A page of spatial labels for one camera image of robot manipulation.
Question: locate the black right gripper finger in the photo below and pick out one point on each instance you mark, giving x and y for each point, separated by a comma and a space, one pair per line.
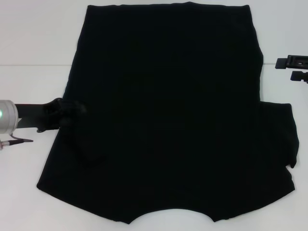
288, 62
299, 77

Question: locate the black shirt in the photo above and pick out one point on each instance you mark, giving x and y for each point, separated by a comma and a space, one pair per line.
168, 96

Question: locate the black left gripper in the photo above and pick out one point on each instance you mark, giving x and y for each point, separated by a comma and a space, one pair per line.
33, 115

